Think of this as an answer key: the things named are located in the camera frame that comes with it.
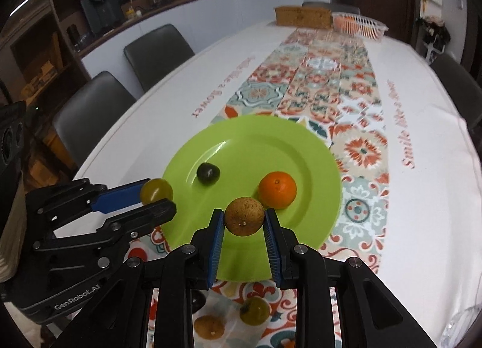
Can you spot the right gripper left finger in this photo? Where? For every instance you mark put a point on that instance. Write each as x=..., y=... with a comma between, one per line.
x=191, y=267

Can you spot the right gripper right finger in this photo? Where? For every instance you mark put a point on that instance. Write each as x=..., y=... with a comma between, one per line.
x=296, y=266

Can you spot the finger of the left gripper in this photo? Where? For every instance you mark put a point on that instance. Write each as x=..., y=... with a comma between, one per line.
x=117, y=198
x=141, y=221

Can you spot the yellow-green plum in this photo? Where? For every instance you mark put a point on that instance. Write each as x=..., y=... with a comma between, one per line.
x=154, y=190

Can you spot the brown kiwi fruit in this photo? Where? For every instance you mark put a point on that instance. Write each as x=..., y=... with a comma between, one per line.
x=209, y=327

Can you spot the brown round fruit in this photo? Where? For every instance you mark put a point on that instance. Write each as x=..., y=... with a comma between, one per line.
x=244, y=216

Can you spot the green plum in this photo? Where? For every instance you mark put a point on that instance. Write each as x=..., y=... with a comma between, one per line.
x=254, y=311

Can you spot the dark plum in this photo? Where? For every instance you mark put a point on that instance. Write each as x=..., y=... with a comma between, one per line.
x=208, y=173

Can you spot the large orange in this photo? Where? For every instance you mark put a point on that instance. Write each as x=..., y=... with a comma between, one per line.
x=277, y=190

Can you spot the grey chair near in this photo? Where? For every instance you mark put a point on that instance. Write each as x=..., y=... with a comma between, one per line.
x=90, y=113

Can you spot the grey chair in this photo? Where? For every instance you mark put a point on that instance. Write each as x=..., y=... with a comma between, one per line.
x=90, y=113
x=463, y=90
x=156, y=54

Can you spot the white tablecloth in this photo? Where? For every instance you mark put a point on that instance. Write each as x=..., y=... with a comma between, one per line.
x=431, y=257

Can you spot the green plate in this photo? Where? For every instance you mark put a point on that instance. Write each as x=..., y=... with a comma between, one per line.
x=245, y=149

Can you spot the clear water bottle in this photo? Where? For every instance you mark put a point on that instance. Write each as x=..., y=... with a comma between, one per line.
x=458, y=326

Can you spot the grey chair far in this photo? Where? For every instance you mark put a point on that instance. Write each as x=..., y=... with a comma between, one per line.
x=156, y=54

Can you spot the black coffee machine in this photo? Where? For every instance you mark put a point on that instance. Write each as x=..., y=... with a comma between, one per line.
x=102, y=15

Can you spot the patterned table runner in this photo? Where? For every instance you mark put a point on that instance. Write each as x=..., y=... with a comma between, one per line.
x=325, y=82

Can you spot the wicker basket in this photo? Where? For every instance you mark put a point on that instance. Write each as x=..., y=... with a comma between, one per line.
x=304, y=17

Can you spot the grey chair right side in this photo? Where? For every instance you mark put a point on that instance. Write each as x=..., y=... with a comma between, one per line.
x=463, y=90

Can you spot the white plastic fruit basket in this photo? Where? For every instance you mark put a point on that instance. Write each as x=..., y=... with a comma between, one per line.
x=358, y=26

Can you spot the grey chair table end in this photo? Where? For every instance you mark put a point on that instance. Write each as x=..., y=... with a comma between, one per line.
x=332, y=6

